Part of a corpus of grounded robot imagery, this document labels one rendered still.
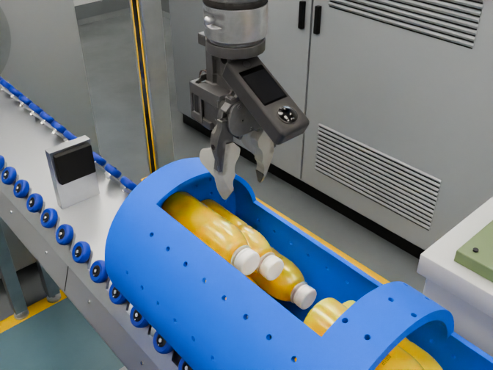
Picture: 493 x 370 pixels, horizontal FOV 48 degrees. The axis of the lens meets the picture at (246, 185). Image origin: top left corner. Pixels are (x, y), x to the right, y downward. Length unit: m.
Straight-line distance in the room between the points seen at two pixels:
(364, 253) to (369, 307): 1.97
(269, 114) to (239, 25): 0.10
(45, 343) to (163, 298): 1.57
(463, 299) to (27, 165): 1.13
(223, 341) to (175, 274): 0.12
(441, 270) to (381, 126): 1.59
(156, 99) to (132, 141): 1.94
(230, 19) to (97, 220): 0.79
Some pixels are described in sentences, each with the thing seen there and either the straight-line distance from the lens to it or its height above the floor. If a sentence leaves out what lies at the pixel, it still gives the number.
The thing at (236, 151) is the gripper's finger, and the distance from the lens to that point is 0.71.
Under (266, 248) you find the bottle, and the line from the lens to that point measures 0.91.
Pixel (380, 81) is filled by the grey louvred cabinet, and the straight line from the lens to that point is 2.38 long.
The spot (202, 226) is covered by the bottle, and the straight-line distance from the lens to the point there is 0.88.
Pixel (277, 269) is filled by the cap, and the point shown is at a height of 1.10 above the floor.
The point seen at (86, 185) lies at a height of 0.97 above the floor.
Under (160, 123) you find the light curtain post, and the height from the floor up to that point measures 0.97.
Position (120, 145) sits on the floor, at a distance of 3.47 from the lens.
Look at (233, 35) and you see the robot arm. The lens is 0.65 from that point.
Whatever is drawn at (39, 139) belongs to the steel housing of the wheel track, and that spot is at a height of 0.93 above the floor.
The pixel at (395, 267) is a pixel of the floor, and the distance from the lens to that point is 2.62.
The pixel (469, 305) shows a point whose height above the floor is 1.10.
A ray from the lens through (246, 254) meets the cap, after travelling 0.84.
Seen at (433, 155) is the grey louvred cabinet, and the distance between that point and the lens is 2.35.
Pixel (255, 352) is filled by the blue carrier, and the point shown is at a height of 1.17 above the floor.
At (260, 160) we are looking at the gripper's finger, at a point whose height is 1.32.
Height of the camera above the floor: 1.73
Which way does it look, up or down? 35 degrees down
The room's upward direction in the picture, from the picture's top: straight up
